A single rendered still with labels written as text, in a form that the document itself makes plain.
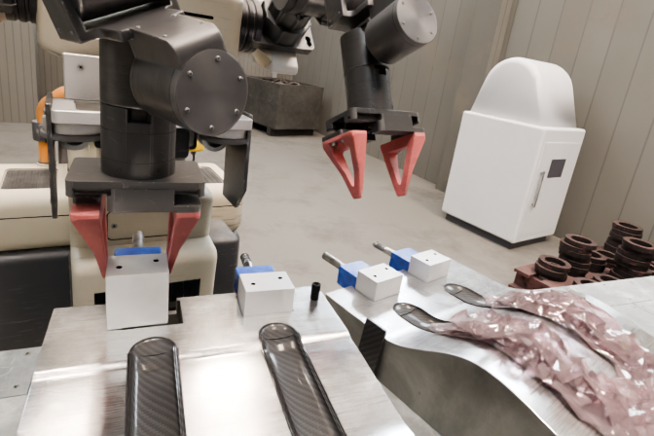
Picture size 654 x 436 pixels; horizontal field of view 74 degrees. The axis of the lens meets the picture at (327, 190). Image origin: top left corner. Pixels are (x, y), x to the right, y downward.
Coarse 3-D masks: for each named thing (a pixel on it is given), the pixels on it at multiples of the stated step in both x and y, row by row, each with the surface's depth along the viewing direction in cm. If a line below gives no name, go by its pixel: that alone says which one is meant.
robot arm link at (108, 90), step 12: (108, 48) 31; (120, 48) 31; (108, 60) 31; (120, 60) 31; (132, 60) 31; (108, 72) 32; (120, 72) 31; (108, 84) 32; (120, 84) 32; (108, 96) 32; (120, 96) 32; (132, 96) 32; (132, 108) 33; (132, 120) 33; (144, 120) 34
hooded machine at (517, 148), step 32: (512, 64) 303; (544, 64) 305; (480, 96) 326; (512, 96) 305; (544, 96) 292; (480, 128) 323; (512, 128) 302; (544, 128) 284; (576, 128) 310; (480, 160) 325; (512, 160) 303; (544, 160) 293; (576, 160) 320; (448, 192) 351; (480, 192) 326; (512, 192) 305; (544, 192) 308; (480, 224) 328; (512, 224) 306; (544, 224) 323
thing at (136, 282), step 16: (112, 256) 39; (128, 256) 39; (144, 256) 40; (160, 256) 40; (112, 272) 36; (128, 272) 37; (144, 272) 37; (160, 272) 37; (112, 288) 36; (128, 288) 37; (144, 288) 37; (160, 288) 38; (112, 304) 37; (128, 304) 37; (144, 304) 38; (160, 304) 38; (112, 320) 37; (128, 320) 38; (144, 320) 38; (160, 320) 39
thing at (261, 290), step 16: (240, 256) 54; (240, 272) 47; (256, 272) 48; (272, 272) 46; (240, 288) 44; (256, 288) 42; (272, 288) 43; (288, 288) 43; (240, 304) 44; (256, 304) 42; (272, 304) 43; (288, 304) 44
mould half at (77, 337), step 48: (48, 336) 36; (96, 336) 37; (144, 336) 37; (192, 336) 38; (240, 336) 39; (336, 336) 41; (48, 384) 31; (96, 384) 32; (192, 384) 33; (240, 384) 34; (336, 384) 36; (48, 432) 28; (96, 432) 29; (192, 432) 30; (240, 432) 30; (288, 432) 31; (384, 432) 32
